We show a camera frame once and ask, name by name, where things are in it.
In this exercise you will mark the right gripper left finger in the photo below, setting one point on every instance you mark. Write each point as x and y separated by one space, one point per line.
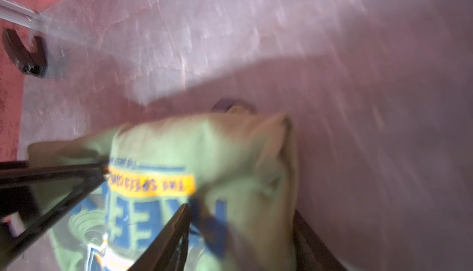
168 252

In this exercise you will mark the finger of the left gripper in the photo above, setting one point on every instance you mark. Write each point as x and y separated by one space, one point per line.
20 173
23 222

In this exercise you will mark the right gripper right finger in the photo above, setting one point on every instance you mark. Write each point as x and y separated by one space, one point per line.
311 252

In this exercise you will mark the olive green tank top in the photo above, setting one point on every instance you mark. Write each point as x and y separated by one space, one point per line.
237 171

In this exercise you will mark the left aluminium corner post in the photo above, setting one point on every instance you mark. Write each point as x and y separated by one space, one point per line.
21 15

